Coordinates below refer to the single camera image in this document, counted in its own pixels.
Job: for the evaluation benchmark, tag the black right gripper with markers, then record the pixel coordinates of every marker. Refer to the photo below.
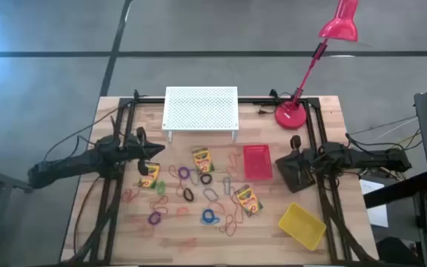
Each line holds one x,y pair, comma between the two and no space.
313,160

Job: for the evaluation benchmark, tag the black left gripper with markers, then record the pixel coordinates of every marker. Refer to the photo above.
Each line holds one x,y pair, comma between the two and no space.
132,148

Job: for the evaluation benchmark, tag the crayon box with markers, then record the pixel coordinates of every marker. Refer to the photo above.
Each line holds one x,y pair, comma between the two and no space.
150,178
202,160
248,200

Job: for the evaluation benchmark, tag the red rubber band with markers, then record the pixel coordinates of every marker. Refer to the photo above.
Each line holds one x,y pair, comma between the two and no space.
230,159
124,194
228,173
232,200
221,228
152,206
170,170

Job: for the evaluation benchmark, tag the red plastic basket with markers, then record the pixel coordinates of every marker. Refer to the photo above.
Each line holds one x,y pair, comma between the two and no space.
258,163

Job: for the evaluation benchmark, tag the thin blue rubber band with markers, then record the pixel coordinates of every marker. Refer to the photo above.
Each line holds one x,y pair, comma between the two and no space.
205,193
191,178
224,181

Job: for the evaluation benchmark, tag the orange rubber band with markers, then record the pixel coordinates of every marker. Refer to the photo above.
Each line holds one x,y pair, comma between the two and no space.
133,219
178,212
221,212
189,243

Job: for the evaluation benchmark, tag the yellow plastic basket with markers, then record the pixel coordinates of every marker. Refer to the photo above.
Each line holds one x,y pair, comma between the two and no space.
302,226

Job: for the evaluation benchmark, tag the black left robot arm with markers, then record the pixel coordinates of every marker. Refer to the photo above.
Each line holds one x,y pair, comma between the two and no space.
72,163

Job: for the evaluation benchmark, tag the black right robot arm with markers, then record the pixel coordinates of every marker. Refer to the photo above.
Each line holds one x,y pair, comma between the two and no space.
376,157

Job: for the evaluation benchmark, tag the red desk lamp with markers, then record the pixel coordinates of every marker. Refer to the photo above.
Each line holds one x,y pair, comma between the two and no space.
290,115

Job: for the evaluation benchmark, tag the black desk beam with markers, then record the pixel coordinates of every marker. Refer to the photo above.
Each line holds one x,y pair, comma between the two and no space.
395,192

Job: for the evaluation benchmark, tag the black lamp power plug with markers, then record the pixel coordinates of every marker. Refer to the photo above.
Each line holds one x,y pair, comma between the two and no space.
261,110

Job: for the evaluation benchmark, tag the white perforated metal shelf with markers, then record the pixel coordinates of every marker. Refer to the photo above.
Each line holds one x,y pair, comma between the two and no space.
198,107

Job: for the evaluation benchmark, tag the white paper sheet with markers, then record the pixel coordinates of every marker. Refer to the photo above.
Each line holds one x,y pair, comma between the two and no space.
378,219

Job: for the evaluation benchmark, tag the black frame clamp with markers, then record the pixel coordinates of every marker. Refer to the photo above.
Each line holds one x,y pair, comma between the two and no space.
273,93
136,95

